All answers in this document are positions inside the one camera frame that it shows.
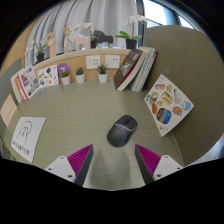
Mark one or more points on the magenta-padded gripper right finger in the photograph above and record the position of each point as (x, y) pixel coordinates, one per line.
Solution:
(150, 160)

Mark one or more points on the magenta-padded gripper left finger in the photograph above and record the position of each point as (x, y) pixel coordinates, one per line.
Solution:
(78, 160)

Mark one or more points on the dark grey computer mouse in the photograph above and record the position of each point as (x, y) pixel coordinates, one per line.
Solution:
(121, 131)

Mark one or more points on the white printed mouse pad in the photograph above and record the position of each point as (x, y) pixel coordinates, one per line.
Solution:
(28, 138)

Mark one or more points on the colourful sticker sheet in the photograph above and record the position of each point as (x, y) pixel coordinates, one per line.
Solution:
(168, 105)

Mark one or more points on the small plant in white pot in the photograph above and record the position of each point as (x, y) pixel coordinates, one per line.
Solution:
(80, 78)
(66, 80)
(102, 77)

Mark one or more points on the beige card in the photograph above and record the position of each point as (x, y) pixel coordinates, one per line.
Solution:
(8, 110)

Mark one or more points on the white illustrated card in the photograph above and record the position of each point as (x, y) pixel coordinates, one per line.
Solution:
(48, 76)

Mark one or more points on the white leaning books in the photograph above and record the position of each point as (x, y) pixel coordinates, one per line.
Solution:
(145, 70)

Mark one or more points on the red-edged picture magazine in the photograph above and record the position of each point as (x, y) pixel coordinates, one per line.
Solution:
(29, 81)

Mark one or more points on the thick white book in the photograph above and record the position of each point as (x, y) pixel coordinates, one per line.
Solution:
(15, 88)

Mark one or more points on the grey-green desk partition panel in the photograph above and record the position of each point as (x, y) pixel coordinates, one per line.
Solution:
(6, 76)
(193, 66)

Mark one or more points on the light wooden back shelf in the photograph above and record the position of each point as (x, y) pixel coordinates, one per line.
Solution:
(76, 55)

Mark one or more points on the white orchid in black pot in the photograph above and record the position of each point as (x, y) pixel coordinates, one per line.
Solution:
(131, 43)
(93, 43)
(40, 57)

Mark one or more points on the wooden hand model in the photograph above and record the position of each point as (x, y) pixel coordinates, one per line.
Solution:
(51, 45)

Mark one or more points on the pink horse figurine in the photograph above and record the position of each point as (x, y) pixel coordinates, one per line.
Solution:
(82, 41)

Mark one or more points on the black horse figurine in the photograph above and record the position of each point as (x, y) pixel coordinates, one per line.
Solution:
(103, 37)

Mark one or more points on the light grey curtain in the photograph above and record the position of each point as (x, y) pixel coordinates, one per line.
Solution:
(100, 16)

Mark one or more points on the dark-framed window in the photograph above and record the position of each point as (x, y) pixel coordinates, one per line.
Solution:
(156, 10)

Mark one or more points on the white wall socket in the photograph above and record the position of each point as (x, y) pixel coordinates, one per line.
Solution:
(112, 61)
(93, 62)

